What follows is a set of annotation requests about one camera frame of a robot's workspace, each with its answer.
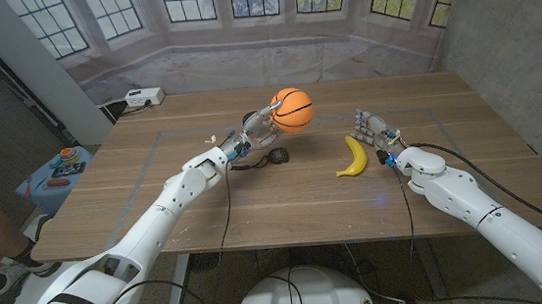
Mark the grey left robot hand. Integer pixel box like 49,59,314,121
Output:
220,100,289,160

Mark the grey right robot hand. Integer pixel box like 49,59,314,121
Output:
348,105,408,160

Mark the orange toy basketball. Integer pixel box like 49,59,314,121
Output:
268,85,318,136

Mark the yellow toy banana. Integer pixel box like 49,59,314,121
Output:
331,133,370,178

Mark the printed window backdrop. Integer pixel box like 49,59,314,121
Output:
4,0,474,113

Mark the white power strip box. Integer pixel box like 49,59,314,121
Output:
123,85,167,110

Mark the black fan under table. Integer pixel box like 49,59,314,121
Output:
185,251,225,275

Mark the metal table leg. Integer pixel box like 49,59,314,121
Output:
163,253,195,304
414,234,450,301

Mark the white robot torso base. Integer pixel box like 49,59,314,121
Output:
231,259,377,304

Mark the black stopwatch with lanyard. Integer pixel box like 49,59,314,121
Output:
228,145,291,173

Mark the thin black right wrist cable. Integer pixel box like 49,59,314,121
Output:
390,152,542,304

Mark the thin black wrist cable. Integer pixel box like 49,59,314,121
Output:
93,168,242,304
390,152,542,304

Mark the thin black left wrist cable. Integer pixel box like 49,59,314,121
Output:
93,168,242,304

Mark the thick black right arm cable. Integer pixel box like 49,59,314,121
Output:
410,131,542,247

